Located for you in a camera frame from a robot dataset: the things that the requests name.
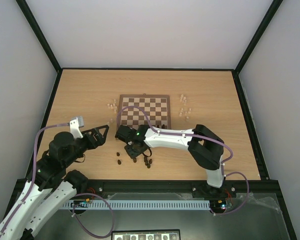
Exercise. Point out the right circuit board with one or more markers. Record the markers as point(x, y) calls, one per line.
point(223, 203)

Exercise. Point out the wooden chess board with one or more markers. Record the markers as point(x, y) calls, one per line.
point(140, 109)

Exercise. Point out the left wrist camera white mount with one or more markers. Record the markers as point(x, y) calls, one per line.
point(75, 124)

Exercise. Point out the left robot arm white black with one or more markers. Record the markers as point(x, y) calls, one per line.
point(49, 185)

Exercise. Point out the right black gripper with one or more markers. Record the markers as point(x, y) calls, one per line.
point(133, 150)

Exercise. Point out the black aluminium frame rail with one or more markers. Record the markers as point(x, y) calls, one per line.
point(198, 188)

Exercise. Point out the circuit board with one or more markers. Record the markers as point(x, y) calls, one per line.
point(223, 203)
point(83, 201)

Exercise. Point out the left circuit board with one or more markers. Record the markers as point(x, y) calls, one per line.
point(83, 201)

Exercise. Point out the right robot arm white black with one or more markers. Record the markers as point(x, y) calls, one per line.
point(204, 146)

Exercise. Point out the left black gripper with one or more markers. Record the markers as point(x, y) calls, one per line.
point(101, 140)

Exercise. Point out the grey slotted cable duct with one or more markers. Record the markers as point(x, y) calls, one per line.
point(192, 205)

